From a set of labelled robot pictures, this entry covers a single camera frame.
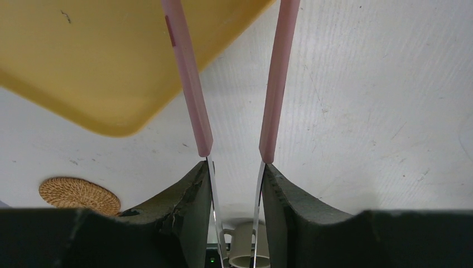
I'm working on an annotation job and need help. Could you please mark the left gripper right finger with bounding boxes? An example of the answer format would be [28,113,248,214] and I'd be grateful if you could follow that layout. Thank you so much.
[262,164,355,267]

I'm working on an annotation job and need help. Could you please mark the yellow serving tray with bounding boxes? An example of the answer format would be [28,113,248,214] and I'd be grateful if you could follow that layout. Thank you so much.
[0,0,277,138]

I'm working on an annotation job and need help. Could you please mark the pink handled metal tongs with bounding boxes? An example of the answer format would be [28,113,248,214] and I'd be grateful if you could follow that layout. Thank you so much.
[161,1,300,267]

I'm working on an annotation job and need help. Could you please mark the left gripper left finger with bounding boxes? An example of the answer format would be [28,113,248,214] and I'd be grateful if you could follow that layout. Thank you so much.
[118,161,211,267]

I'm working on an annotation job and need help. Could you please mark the grey small cup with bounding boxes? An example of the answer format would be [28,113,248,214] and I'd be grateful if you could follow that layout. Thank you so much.
[223,222,271,268]

